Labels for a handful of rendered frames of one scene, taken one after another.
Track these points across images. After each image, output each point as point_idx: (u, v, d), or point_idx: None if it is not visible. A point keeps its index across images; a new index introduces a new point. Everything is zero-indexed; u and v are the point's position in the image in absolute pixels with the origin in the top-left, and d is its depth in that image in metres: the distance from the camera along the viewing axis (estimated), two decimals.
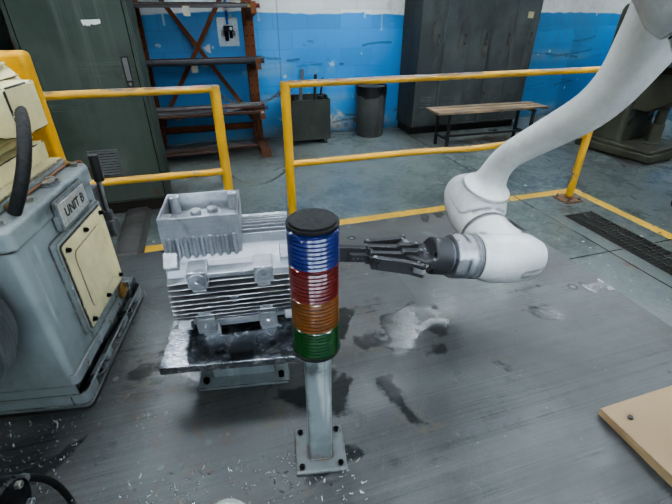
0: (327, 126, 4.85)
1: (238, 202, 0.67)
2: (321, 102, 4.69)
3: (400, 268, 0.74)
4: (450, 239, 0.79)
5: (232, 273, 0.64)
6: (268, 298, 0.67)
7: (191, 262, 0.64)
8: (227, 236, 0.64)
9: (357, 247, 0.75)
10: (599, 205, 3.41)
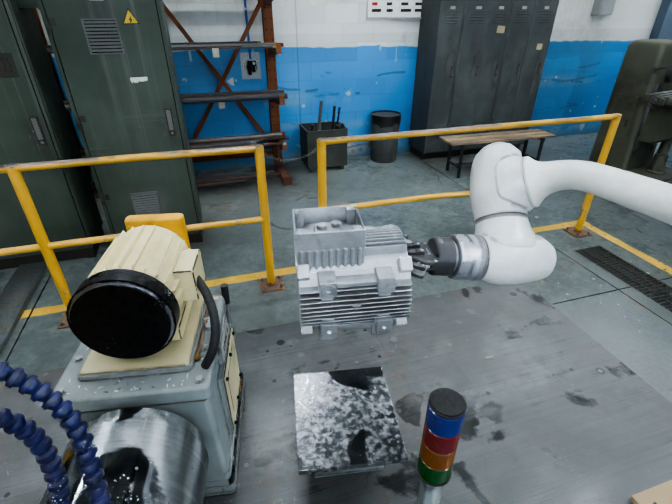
0: (344, 154, 5.06)
1: (361, 218, 0.72)
2: (339, 131, 4.90)
3: None
4: (452, 240, 0.77)
5: (358, 283, 0.69)
6: (386, 307, 0.72)
7: (320, 272, 0.70)
8: (354, 250, 0.70)
9: None
10: (607, 239, 3.62)
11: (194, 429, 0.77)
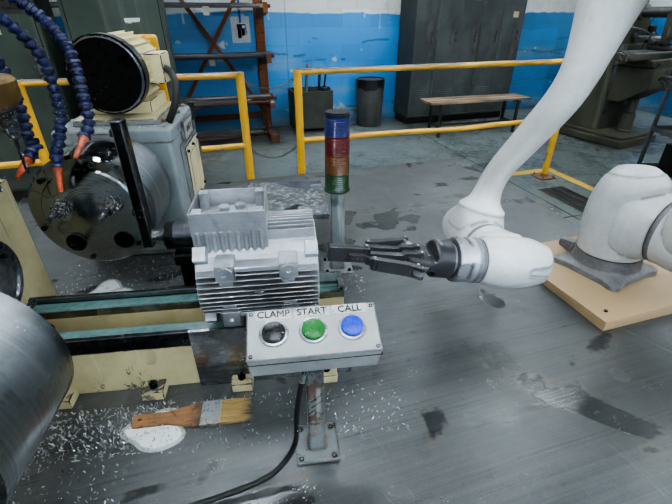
0: None
1: (265, 199, 0.68)
2: (325, 93, 5.16)
3: (399, 270, 0.74)
4: (452, 242, 0.78)
5: (258, 268, 0.65)
6: (292, 294, 0.68)
7: (218, 256, 0.66)
8: (254, 232, 0.66)
9: (357, 247, 0.75)
10: (570, 181, 3.88)
11: (159, 162, 1.03)
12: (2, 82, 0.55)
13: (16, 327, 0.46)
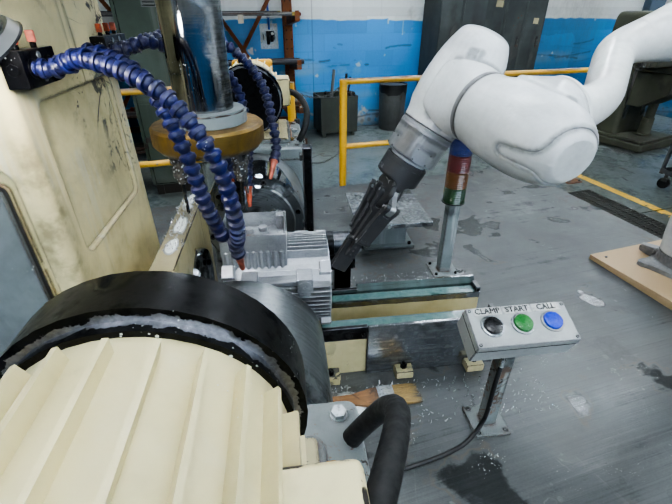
0: (354, 120, 5.45)
1: (285, 223, 0.77)
2: (350, 98, 5.29)
3: (379, 226, 0.68)
4: (389, 150, 0.67)
5: (278, 284, 0.75)
6: None
7: (244, 273, 0.75)
8: (275, 253, 0.75)
9: (344, 243, 0.74)
10: (596, 185, 4.01)
11: None
12: (261, 122, 0.67)
13: (310, 321, 0.59)
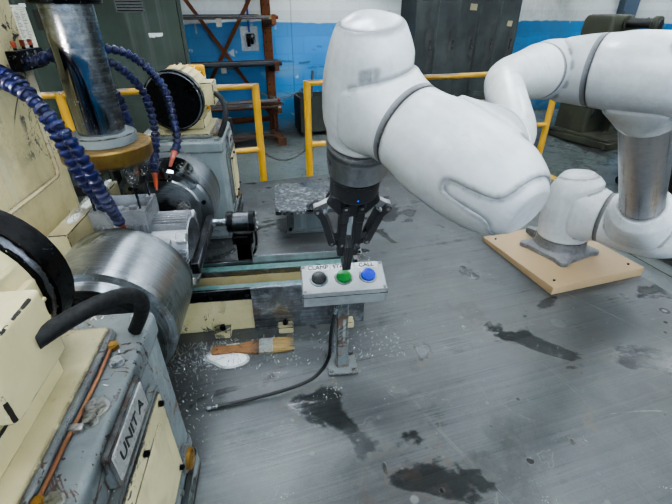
0: None
1: (149, 202, 0.94)
2: None
3: (322, 223, 0.68)
4: None
5: None
6: None
7: None
8: (138, 226, 0.92)
9: None
10: None
11: None
12: (148, 142, 0.88)
13: (172, 258, 0.80)
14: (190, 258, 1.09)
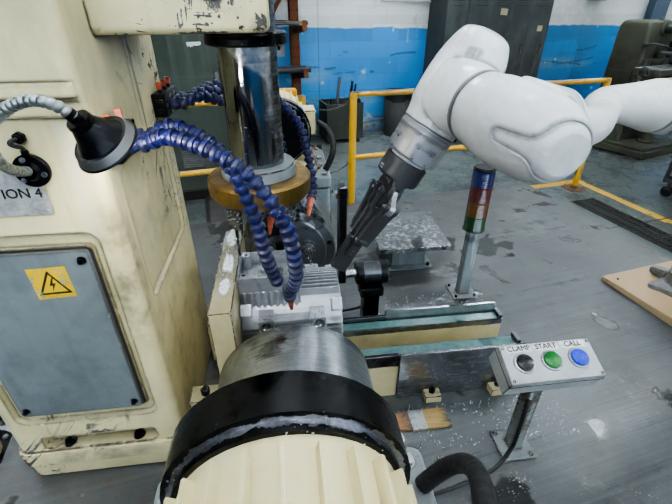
0: (360, 127, 5.50)
1: None
2: (356, 105, 5.34)
3: (378, 225, 0.68)
4: (389, 150, 0.67)
5: (293, 321, 0.79)
6: None
7: (261, 311, 0.80)
8: None
9: (344, 243, 0.75)
10: (600, 193, 4.06)
11: None
12: (309, 173, 0.73)
13: (360, 361, 0.64)
14: None
